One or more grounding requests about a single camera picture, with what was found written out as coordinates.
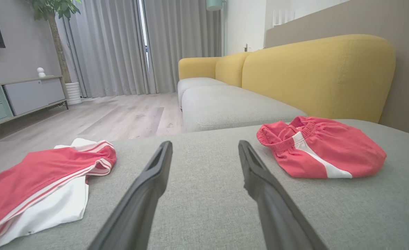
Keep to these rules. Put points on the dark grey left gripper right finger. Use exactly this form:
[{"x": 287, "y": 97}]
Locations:
[{"x": 277, "y": 215}]

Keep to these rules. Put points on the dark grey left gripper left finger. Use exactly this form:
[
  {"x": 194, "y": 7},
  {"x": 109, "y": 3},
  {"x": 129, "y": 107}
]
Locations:
[{"x": 138, "y": 208}]

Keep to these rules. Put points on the red and white shorts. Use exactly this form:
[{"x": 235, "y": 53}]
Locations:
[{"x": 34, "y": 173}]

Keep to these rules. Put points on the large grey sofa seat cushion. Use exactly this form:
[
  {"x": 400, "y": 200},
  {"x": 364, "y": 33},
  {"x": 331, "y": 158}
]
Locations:
[{"x": 207, "y": 208}]

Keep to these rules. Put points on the red shorts with white stripe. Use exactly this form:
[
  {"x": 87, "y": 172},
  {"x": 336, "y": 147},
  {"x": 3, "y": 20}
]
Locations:
[{"x": 343, "y": 149}]

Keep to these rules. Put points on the white ribbed plant pot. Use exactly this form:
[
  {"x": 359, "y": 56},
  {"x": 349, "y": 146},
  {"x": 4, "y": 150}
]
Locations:
[{"x": 73, "y": 93}]

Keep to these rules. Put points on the wide yellow sofa backrest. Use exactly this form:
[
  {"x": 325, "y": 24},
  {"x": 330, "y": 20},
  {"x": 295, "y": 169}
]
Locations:
[{"x": 312, "y": 76}]

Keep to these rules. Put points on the yellow sofa armrest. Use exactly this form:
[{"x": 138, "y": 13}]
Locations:
[{"x": 197, "y": 67}]

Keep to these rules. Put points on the narrow yellow sofa backrest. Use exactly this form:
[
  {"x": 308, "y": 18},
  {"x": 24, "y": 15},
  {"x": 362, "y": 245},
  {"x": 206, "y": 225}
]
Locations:
[{"x": 228, "y": 69}]

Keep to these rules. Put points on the grey and green TV cabinet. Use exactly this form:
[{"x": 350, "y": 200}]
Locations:
[{"x": 34, "y": 93}]

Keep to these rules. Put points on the grey curtain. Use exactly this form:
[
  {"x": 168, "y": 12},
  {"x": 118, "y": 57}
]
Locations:
[
  {"x": 107, "y": 48},
  {"x": 183, "y": 41}
]

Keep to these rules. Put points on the small white figurine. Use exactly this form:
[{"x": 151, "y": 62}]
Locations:
[{"x": 41, "y": 72}]

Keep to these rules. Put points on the green potted tree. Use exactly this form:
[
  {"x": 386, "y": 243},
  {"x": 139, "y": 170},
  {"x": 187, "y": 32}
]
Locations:
[{"x": 57, "y": 45}]

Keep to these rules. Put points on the teal lamp shade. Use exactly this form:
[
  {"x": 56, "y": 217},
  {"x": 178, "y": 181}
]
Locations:
[{"x": 214, "y": 5}]

